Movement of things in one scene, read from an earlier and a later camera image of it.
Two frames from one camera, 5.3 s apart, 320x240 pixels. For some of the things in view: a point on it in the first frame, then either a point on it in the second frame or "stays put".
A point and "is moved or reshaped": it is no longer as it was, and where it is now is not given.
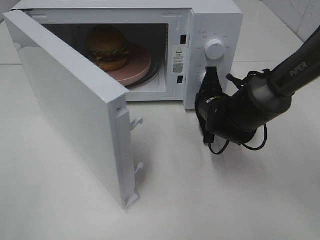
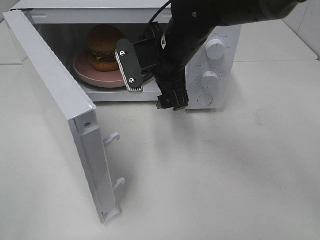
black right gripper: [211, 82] → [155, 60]
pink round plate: [140, 61] is moved or reshaped
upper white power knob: [214, 49] stays put
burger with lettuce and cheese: [107, 48] stays put
